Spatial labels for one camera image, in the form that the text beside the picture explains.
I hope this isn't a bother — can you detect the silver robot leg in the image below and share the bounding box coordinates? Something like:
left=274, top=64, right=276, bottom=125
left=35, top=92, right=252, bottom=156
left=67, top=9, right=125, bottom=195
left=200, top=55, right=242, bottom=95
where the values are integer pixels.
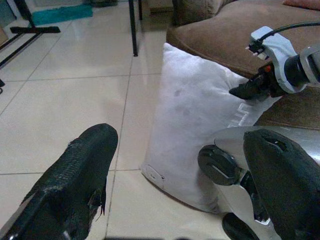
left=197, top=125, right=320, bottom=240

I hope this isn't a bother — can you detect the brown sofa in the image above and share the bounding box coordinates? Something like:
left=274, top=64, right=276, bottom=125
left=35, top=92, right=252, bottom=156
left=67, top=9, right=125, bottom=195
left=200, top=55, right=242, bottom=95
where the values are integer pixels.
left=165, top=0, right=320, bottom=131

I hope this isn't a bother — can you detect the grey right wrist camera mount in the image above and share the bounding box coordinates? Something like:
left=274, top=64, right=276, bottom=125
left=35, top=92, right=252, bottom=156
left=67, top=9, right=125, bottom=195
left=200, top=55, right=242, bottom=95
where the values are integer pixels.
left=246, top=25, right=309, bottom=95

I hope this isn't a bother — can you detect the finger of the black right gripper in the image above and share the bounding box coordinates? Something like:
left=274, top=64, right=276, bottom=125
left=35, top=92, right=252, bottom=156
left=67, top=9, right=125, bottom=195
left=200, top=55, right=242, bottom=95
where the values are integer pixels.
left=246, top=73, right=264, bottom=86
left=228, top=83, right=270, bottom=102

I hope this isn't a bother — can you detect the black cable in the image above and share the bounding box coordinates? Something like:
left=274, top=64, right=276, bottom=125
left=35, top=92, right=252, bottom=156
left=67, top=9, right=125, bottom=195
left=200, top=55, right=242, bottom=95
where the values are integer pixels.
left=259, top=20, right=320, bottom=42

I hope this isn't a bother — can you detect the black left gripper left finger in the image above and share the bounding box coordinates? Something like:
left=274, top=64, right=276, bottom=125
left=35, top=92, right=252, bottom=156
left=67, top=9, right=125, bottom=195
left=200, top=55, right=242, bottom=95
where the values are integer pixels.
left=0, top=123, right=119, bottom=240

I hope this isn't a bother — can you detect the pink cushion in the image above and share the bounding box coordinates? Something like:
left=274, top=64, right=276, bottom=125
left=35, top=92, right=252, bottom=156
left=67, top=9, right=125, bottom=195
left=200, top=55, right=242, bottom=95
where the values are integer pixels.
left=282, top=0, right=320, bottom=11

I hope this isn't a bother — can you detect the black metal floor frame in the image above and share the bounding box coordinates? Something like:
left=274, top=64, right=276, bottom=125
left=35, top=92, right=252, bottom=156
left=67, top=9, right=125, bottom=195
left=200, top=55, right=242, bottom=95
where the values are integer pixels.
left=0, top=32, right=43, bottom=95

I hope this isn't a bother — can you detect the black stand base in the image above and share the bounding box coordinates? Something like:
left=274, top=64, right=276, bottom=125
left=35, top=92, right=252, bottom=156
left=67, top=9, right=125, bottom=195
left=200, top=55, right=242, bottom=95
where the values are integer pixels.
left=9, top=0, right=62, bottom=35

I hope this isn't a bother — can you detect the teal rug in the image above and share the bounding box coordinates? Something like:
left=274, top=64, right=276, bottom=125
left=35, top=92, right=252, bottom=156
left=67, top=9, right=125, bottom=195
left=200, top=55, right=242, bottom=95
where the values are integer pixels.
left=30, top=3, right=94, bottom=27

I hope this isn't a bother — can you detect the white pillow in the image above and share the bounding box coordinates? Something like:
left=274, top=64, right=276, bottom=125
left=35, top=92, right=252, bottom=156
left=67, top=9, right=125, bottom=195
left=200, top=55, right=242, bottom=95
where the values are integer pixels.
left=139, top=42, right=283, bottom=214

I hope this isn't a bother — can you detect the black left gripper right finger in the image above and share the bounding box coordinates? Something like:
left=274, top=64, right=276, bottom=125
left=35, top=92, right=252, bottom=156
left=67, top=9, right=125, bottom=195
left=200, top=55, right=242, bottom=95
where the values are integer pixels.
left=243, top=129, right=320, bottom=240

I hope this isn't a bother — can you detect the brown sofa cushion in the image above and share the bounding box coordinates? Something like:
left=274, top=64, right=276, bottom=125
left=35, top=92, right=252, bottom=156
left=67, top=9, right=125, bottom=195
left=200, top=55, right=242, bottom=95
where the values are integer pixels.
left=171, top=0, right=237, bottom=27

